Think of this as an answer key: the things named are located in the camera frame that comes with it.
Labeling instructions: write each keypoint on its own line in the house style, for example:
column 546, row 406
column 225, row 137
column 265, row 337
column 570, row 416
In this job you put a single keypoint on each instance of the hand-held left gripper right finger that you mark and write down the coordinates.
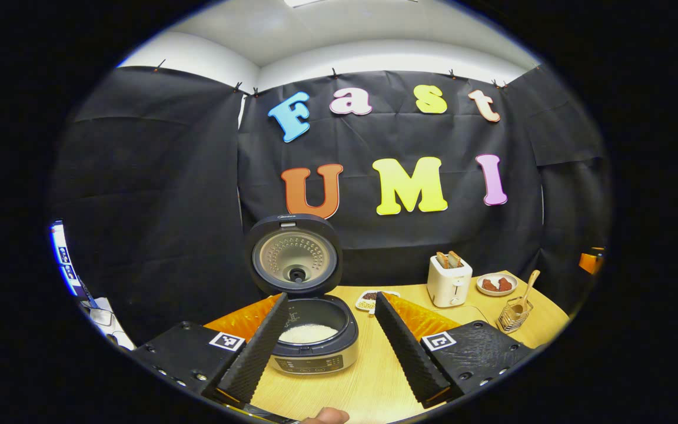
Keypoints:
column 409, row 359

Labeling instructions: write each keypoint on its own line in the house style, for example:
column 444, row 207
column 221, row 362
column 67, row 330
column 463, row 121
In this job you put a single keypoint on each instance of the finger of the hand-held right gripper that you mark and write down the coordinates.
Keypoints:
column 591, row 262

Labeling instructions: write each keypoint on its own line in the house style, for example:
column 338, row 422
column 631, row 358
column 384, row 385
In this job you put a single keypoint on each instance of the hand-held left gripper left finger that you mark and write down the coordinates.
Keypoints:
column 256, row 359

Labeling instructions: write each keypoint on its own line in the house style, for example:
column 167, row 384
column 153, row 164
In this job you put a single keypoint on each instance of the wooden spoon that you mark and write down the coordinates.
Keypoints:
column 530, row 282

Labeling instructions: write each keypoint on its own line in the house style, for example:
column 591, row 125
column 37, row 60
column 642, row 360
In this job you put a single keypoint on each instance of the grey silver rice cooker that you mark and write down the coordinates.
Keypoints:
column 298, row 253

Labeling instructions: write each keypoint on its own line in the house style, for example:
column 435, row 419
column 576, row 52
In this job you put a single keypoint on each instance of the white divided grain tray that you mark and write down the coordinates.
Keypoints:
column 368, row 300

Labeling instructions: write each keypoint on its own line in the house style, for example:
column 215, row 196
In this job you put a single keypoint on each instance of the white toaster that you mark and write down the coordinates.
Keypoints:
column 448, row 288

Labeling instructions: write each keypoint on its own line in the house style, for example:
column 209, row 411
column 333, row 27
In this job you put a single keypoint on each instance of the brown meat piece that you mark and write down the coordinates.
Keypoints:
column 505, row 284
column 489, row 285

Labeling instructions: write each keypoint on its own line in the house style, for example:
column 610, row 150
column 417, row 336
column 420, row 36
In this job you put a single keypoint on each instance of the white round plate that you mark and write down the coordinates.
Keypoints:
column 497, row 292

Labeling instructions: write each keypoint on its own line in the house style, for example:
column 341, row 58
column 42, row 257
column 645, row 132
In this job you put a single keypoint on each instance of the toast slice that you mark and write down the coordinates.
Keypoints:
column 455, row 258
column 442, row 260

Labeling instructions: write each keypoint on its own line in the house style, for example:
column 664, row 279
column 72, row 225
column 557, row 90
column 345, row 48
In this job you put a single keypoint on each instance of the white device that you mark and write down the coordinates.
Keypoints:
column 103, row 321

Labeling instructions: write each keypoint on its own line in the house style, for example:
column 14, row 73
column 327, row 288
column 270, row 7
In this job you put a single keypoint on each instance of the black backdrop cloth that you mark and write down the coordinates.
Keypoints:
column 168, row 206

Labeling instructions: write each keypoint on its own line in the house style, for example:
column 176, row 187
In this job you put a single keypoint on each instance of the blue white poster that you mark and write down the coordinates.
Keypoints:
column 65, row 259

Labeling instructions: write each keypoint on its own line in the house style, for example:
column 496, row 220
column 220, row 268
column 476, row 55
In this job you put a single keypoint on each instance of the long ceiling light panel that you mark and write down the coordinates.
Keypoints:
column 303, row 2

